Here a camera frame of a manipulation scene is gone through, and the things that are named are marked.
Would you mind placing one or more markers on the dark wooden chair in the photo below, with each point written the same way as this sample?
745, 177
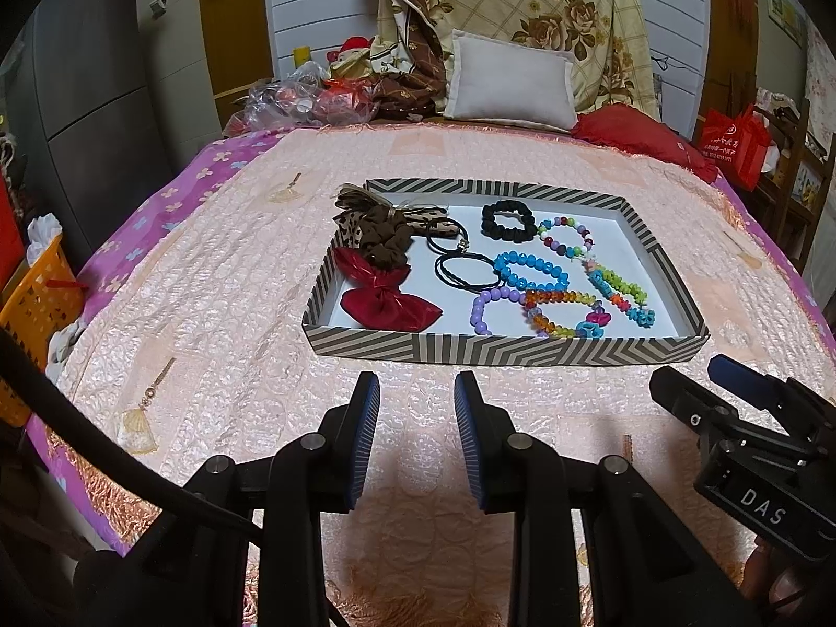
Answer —
790, 209

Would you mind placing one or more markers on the magenta and teal heart charm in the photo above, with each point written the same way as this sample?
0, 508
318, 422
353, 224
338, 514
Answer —
594, 328

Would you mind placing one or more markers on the person's right hand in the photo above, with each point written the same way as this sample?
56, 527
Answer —
761, 568

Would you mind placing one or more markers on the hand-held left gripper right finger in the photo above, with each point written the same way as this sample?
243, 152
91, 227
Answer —
470, 444

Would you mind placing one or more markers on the brown polka dot scrunchie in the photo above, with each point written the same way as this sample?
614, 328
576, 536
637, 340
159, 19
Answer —
379, 241

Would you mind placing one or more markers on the leopard print bow hair clip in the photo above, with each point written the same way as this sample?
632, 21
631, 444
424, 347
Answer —
424, 222

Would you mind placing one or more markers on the red shopping bag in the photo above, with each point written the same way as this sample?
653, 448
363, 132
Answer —
731, 150

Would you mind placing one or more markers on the red satin bow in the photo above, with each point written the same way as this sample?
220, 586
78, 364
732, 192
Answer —
385, 304

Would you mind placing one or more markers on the grey pillow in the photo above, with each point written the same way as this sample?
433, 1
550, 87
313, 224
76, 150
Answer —
509, 78

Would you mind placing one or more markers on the striped shallow cardboard box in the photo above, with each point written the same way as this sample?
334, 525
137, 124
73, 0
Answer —
450, 320

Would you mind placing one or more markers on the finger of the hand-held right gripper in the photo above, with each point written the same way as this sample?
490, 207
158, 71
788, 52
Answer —
686, 402
741, 379

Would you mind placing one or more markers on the white plastic bag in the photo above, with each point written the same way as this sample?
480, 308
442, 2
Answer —
44, 232

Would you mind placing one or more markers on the yellow capped bottle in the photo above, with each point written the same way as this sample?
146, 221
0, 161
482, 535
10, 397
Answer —
303, 55

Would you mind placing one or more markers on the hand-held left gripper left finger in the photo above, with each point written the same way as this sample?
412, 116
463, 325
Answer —
366, 444

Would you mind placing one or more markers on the white slatted headboard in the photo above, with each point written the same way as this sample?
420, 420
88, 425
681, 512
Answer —
313, 0

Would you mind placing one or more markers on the santa plush toy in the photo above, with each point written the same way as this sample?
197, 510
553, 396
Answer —
353, 52

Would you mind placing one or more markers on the orange plastic basket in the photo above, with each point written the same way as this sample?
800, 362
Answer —
32, 313

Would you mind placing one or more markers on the framed wall picture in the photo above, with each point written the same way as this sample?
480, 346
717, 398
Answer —
784, 10

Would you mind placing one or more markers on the red paper bag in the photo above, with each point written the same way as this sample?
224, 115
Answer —
8, 241

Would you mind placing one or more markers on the crumpled clear plastic bags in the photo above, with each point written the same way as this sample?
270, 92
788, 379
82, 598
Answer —
287, 98

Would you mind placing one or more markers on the purple floral bed sheet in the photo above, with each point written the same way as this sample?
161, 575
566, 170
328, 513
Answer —
215, 163

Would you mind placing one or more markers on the grey refrigerator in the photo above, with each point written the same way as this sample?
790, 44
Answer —
98, 78

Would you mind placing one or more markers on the black scrunchie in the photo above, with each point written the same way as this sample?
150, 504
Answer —
496, 225

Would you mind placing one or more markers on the red cushion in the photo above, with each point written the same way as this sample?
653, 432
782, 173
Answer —
627, 130

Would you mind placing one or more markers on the pink quilted bedspread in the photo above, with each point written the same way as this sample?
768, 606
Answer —
196, 274

